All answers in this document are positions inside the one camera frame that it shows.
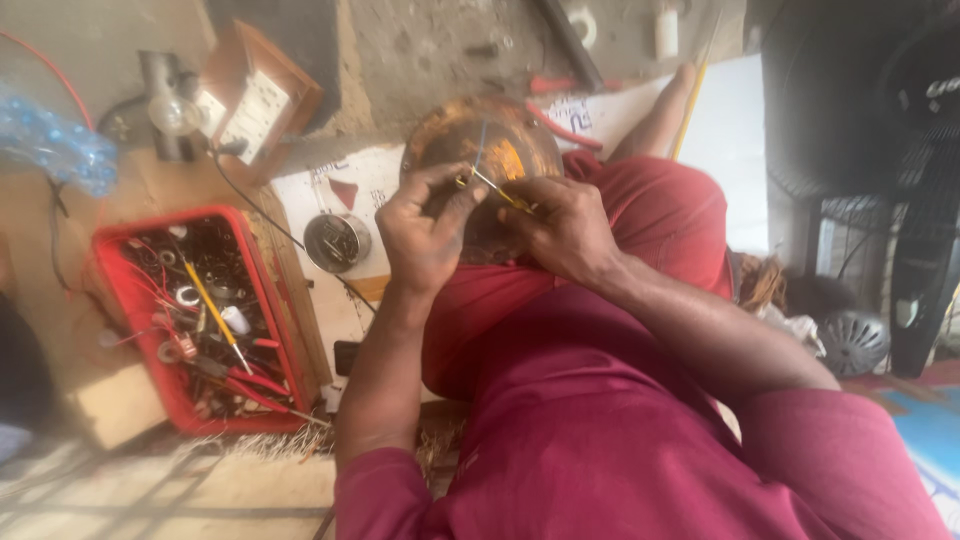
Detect person's red clothing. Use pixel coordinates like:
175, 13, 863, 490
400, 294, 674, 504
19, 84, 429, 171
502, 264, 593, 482
333, 148, 954, 540

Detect round copper motor housing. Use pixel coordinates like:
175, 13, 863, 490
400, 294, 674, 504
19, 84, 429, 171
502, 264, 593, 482
399, 93, 565, 265

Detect wooden block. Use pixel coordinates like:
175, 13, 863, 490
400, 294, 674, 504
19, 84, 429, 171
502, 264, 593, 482
73, 362, 171, 453

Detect black standing fan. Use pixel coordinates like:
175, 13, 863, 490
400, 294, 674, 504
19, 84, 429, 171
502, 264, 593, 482
759, 0, 960, 380

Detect red wire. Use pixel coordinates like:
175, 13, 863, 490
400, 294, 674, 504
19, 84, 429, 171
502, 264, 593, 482
0, 28, 96, 133

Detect grey vented motor cover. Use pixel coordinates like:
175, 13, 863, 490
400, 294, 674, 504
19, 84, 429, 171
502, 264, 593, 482
816, 309, 891, 378

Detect blue bubble plastic bag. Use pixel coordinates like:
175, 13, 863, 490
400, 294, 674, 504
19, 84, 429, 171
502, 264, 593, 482
0, 81, 121, 199

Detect red-handled cutters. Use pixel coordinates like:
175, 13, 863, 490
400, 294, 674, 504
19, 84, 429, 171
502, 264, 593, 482
525, 75, 624, 153

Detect small black box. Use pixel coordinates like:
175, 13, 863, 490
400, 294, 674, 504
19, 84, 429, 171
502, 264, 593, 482
333, 339, 363, 378

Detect round metal tin of screws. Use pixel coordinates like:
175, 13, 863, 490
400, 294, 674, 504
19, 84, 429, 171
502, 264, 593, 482
303, 212, 373, 276

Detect person's bare leg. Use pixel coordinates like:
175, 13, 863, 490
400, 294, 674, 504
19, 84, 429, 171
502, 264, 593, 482
606, 61, 700, 165

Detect wooden switch box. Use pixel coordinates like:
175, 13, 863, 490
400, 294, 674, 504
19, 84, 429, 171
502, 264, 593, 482
196, 18, 325, 186

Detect clear light bulb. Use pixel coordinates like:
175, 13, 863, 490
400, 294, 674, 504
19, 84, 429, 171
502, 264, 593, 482
147, 90, 204, 138

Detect blue mat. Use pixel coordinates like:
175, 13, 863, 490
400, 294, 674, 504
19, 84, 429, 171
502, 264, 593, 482
873, 384, 960, 535

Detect grey bulb holder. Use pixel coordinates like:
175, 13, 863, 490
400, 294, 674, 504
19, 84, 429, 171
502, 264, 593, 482
97, 50, 200, 163

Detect yellow stick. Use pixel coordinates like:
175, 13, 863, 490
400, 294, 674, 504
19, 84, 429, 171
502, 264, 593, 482
669, 11, 725, 162

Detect white printed board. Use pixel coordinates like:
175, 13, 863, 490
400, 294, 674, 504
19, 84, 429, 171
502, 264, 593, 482
270, 52, 770, 391

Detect person's right hand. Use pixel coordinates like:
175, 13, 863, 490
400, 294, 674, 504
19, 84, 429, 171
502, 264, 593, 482
496, 176, 625, 290

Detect white bottle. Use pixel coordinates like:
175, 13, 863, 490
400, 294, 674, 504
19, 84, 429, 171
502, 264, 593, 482
654, 2, 681, 63

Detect black cable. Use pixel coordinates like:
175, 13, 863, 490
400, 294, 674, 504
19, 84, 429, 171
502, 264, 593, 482
208, 148, 378, 315

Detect yellow-handled screwdriver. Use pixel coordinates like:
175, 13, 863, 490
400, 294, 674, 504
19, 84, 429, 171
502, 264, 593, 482
183, 261, 254, 376

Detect red-handled pliers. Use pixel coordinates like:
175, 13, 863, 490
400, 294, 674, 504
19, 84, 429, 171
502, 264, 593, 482
222, 366, 333, 429

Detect thin yellow screwdriver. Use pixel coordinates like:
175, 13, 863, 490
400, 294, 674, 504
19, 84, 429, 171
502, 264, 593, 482
455, 168, 537, 216

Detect person's left hand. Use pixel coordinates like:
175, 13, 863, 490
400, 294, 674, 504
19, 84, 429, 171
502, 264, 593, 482
373, 161, 492, 295

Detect black metal rod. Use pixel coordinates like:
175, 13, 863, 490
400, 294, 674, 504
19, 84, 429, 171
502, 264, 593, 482
534, 0, 606, 93

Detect red plastic crate of parts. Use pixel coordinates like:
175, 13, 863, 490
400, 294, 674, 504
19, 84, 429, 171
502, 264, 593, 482
91, 204, 318, 438

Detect white tape roll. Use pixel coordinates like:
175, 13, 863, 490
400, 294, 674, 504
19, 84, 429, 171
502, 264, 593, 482
567, 6, 600, 51

